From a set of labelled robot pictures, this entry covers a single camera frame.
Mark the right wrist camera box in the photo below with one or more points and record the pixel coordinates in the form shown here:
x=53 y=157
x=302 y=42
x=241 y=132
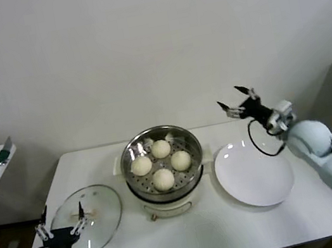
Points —
x=281 y=114

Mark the stainless steel steamer basket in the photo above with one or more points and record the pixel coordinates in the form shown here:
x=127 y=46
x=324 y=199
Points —
x=165 y=194

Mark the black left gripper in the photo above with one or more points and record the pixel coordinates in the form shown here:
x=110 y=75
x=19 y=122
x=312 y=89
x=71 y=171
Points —
x=59 y=242

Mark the white steamed baozi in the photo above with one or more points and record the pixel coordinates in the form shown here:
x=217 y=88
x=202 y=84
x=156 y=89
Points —
x=163 y=179
x=160 y=149
x=141 y=166
x=181 y=160

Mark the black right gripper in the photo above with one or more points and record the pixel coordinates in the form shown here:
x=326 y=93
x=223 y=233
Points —
x=257 y=111

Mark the white round plate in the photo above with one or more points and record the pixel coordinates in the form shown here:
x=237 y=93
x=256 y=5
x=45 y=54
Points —
x=252 y=173

